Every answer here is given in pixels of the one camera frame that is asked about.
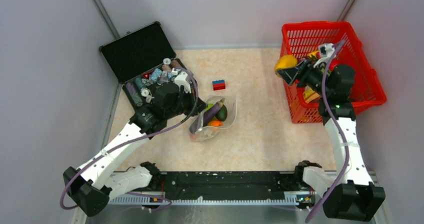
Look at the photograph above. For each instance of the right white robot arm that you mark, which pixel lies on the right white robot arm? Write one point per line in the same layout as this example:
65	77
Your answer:
352	194

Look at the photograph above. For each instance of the purple toy eggplant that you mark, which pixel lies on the purple toy eggplant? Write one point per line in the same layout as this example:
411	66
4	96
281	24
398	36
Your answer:
203	119

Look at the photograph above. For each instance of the clear zip top bag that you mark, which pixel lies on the clear zip top bag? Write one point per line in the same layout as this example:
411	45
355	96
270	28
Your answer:
208	132

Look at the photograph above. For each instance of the black poker chip case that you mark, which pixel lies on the black poker chip case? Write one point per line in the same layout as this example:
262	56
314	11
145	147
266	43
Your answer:
141	59

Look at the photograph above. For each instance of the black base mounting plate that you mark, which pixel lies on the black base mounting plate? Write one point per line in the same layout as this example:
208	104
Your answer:
227	186

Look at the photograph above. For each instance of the green toy apple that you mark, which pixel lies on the green toy apple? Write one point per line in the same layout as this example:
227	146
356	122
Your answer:
209	106

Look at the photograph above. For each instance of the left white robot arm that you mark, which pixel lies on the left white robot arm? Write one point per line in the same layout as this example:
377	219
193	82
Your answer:
93	184

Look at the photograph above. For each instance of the red blue toy brick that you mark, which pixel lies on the red blue toy brick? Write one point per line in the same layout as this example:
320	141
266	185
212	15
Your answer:
218	85

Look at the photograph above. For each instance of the orange toy pumpkin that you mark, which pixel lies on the orange toy pumpkin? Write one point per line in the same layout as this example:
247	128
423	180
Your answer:
215	123

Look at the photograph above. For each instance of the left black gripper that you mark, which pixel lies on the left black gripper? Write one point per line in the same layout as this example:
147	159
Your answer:
197	105

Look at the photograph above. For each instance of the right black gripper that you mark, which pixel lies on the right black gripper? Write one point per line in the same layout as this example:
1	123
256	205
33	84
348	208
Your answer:
300	73

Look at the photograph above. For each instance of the dark green toy vegetable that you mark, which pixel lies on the dark green toy vegetable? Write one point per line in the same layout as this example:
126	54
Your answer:
222	114

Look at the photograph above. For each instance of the aluminium frame rail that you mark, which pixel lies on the aluminium frame rail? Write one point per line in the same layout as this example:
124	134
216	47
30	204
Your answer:
123	186

